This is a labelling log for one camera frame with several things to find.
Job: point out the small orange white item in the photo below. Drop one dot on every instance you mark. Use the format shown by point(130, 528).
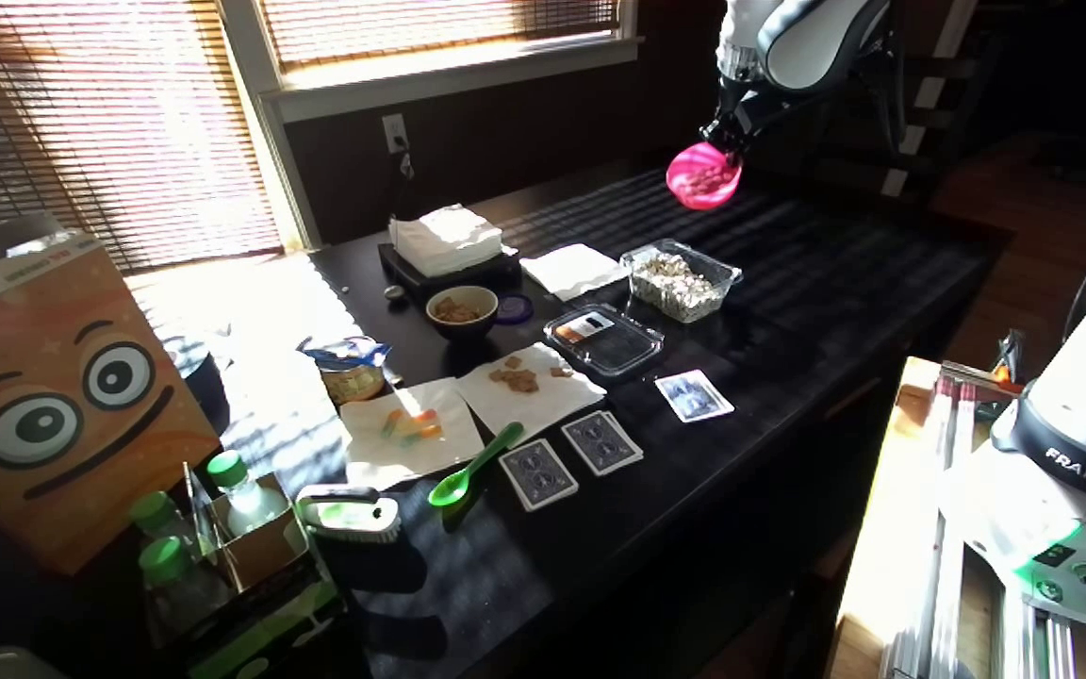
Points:
point(583, 328)

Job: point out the clear rectangular plastic container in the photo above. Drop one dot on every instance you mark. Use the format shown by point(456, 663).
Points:
point(681, 284)

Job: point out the green capped clear bottle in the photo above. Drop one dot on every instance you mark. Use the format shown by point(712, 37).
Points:
point(243, 491)
point(164, 552)

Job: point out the white green handheld device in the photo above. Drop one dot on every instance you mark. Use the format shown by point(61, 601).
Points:
point(347, 513)

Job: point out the wooden window frame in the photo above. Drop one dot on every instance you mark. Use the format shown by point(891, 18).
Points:
point(441, 76)

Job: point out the clear tray of snacks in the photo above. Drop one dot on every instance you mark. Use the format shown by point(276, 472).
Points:
point(681, 282)

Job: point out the crumpled snack bag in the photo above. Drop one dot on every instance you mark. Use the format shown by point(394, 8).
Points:
point(347, 366)

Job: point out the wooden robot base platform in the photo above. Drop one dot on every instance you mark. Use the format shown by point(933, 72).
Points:
point(893, 552)

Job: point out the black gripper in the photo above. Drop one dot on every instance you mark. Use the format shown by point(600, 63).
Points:
point(747, 116)

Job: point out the dark bowl with food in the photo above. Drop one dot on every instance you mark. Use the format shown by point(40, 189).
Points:
point(462, 312)

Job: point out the green plastic spoon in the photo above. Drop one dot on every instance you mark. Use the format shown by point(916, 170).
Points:
point(473, 472)

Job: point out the blue white playing card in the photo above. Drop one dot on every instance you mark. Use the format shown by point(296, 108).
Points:
point(693, 399)

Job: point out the black flat scale tray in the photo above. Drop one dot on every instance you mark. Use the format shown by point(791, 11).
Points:
point(407, 284)

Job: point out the narrow bamboo window blind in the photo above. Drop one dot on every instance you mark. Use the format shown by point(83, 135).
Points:
point(441, 25)

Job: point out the small blue lid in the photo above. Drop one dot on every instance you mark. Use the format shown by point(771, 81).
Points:
point(515, 312)

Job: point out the flat white paper napkin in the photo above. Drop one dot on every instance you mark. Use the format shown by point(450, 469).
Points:
point(570, 270)

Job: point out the white wall outlet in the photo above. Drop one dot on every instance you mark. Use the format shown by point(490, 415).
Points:
point(394, 136)

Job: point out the white napkin with orange food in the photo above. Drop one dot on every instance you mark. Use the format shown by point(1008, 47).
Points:
point(412, 440)

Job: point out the cardboard box with cartoon face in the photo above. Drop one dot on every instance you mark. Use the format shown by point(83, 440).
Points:
point(57, 402)

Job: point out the black rectangular box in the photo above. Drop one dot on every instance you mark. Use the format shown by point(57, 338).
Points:
point(603, 341)

